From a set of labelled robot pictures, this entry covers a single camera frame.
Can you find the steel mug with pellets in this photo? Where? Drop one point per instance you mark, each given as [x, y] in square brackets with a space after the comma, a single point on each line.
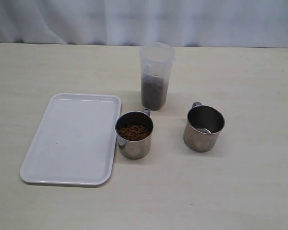
[134, 131]

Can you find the clear plastic tall container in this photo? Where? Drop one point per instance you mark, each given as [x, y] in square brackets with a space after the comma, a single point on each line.
[156, 60]

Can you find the white plastic tray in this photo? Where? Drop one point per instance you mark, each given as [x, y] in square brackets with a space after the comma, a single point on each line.
[75, 141]

